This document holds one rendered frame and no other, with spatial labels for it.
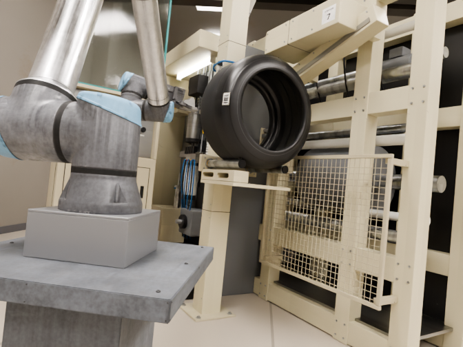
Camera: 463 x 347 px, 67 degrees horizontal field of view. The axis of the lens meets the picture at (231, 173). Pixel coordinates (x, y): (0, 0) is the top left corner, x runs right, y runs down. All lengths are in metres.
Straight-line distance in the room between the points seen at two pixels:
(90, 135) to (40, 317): 0.39
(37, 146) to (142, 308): 0.46
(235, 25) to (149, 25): 1.07
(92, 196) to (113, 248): 0.12
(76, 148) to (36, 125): 0.10
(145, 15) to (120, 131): 0.57
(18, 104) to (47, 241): 0.32
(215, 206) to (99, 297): 1.52
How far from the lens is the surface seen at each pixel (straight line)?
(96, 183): 0.82
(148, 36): 1.34
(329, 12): 2.02
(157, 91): 1.45
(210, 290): 2.21
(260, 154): 1.77
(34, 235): 0.87
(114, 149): 0.83
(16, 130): 0.92
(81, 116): 0.86
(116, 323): 0.80
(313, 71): 2.23
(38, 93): 0.94
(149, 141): 2.27
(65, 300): 0.68
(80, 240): 0.82
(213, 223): 2.12
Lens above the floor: 0.80
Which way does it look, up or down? 2 degrees up
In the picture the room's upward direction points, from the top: 6 degrees clockwise
